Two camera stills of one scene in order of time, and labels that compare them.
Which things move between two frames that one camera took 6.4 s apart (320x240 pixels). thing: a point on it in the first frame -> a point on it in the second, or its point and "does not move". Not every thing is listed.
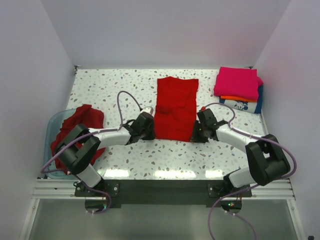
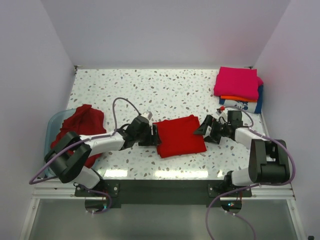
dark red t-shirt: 86,115 does not move
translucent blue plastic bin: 54,124 does not move
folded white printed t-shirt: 248,106 does not move
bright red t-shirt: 176,108 -> 177,136
